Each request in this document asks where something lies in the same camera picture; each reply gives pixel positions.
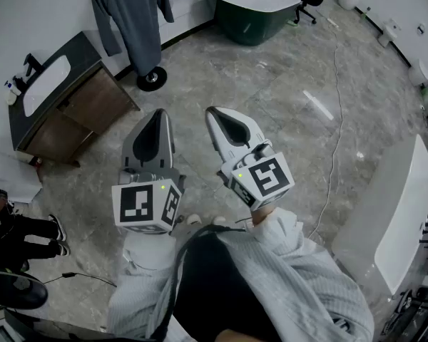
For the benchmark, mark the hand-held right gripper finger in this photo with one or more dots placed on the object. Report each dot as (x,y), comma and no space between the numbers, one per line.
(217,146)
(232,127)

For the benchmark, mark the white floor strip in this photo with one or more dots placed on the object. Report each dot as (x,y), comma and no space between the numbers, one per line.
(318,104)

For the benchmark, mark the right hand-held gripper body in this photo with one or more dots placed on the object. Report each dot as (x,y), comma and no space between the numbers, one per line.
(267,176)

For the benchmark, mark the black rounded stool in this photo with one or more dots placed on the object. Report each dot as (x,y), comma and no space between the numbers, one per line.
(16,290)

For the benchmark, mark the person's right forearm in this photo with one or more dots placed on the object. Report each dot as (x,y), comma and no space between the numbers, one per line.
(276,223)

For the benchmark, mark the wooden vanity cabinet dark top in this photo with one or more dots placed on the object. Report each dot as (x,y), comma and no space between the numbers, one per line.
(89,102)

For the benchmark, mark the black coat rack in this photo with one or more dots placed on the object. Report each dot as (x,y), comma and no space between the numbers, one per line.
(152,78)

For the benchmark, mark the person's left forearm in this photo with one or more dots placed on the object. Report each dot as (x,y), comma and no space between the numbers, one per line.
(150,251)

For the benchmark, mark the dark green bathtub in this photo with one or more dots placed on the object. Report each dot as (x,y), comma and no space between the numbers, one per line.
(251,16)

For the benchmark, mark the person's black front pack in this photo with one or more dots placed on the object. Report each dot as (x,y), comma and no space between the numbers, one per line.
(214,283)

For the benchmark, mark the person's white ribbed jacket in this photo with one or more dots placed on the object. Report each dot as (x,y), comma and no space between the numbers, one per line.
(299,283)

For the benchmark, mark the person's white shoe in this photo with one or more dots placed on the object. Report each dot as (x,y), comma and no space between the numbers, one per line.
(219,220)
(193,219)

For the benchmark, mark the black faucet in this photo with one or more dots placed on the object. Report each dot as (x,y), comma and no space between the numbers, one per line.
(31,64)

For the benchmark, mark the white wall-hung toilet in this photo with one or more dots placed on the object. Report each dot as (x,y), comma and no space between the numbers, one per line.
(418,73)

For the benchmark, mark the white flat panel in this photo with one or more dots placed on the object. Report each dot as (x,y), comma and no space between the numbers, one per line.
(10,176)

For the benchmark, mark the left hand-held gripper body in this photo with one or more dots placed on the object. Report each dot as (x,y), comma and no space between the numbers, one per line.
(135,205)

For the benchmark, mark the grey clothing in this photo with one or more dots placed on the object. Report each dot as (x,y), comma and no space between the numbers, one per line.
(135,20)

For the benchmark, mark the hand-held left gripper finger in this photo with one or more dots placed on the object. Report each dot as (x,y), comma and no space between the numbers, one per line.
(148,141)
(172,141)

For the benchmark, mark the white bathtub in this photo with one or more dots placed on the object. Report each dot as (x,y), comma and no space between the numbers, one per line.
(396,226)

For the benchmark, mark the white sink basin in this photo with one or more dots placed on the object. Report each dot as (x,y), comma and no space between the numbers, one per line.
(44,85)

